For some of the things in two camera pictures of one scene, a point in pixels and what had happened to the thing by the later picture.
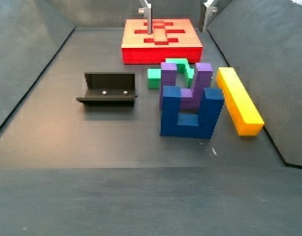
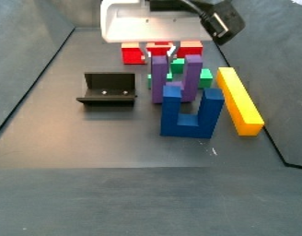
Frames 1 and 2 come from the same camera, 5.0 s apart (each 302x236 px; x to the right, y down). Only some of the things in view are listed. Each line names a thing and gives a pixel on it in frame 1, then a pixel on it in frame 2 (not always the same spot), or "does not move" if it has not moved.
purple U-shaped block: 191,96 -> 189,81
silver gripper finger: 211,11 -> 128,22
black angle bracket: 109,88 does not move
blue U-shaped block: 171,110 does not move
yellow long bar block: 243,109 does not move
